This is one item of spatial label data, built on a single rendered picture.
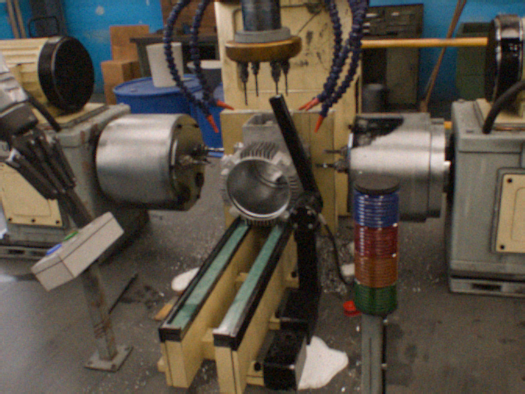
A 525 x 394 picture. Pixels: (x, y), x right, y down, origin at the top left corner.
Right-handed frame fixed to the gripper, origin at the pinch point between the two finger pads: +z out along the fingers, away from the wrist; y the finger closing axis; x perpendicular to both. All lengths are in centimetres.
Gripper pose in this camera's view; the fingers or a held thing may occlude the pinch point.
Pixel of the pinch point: (75, 208)
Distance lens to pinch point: 105.9
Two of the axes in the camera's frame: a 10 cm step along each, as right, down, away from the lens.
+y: 2.6, -3.9, 8.8
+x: -8.2, 3.9, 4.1
